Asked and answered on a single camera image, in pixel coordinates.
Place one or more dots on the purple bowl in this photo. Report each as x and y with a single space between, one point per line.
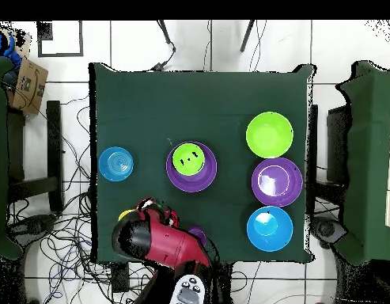
277 182
191 183

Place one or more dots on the small green bowl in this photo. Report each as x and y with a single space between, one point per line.
188 152

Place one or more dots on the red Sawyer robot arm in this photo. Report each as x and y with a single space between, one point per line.
169 243

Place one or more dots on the yellow cup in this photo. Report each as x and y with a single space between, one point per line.
125 214

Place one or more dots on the purple cup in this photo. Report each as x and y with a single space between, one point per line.
199 233

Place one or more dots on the small blue bowl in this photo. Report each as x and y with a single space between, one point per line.
115 163

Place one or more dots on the dark green tablecloth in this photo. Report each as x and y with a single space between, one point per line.
182 101

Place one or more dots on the large blue bowl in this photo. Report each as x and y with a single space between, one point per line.
269 229

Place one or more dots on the large green bowl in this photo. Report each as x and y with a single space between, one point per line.
269 134

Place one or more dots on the black power adapter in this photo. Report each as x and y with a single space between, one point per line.
157 66

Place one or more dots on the brown cardboard box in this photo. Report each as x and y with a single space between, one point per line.
28 88

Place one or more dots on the black tripod leg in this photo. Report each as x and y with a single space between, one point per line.
165 33
247 36

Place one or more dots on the blue fabric bag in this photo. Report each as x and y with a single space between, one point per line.
1 50

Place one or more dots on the grey pedestal foot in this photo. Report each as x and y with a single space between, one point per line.
327 229
34 225

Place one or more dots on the black square floor frame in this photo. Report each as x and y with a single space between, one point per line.
44 31

